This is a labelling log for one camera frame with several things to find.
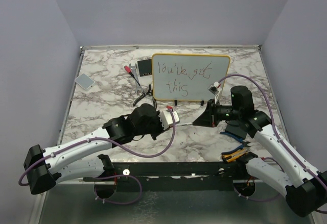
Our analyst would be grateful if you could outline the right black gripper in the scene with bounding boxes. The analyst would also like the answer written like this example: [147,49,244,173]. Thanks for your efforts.
[193,98,241,127]

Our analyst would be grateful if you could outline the white marker pen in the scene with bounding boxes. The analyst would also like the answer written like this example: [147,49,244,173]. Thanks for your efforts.
[178,122,193,126]

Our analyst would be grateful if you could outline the yellow framed whiteboard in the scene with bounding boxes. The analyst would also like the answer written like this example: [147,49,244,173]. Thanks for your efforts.
[152,53,231,102]

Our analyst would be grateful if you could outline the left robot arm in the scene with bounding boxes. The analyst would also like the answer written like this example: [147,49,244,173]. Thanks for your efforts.
[18,104,180,195]

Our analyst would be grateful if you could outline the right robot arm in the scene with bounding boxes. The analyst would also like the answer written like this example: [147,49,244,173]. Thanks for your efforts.
[193,86,326,217]

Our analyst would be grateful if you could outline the black flat box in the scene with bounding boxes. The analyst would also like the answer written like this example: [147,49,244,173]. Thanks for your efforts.
[225,121,250,139]

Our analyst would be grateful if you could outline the yellow black stripper tool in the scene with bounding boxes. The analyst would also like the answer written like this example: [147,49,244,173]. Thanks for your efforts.
[221,149,249,163]

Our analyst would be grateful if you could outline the white square device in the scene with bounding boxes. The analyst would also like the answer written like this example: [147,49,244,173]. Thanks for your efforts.
[75,73,95,90]

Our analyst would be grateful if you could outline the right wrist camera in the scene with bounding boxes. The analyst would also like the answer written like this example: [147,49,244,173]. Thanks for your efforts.
[208,82,222,104]

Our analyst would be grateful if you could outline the black handled pliers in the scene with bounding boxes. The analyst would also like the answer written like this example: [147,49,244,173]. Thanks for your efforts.
[133,84,157,109]

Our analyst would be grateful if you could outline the blue handled cutters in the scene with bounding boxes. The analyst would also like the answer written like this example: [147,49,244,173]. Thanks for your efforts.
[220,132,250,147]

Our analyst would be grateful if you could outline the black base frame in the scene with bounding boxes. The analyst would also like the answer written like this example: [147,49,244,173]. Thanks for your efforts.
[81,157,264,193]

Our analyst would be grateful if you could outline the black network switch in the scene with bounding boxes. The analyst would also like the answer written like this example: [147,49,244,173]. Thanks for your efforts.
[137,59,152,77]

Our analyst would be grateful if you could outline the red handled screwdriver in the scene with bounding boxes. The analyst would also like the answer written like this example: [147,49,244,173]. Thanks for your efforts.
[124,65,140,85]

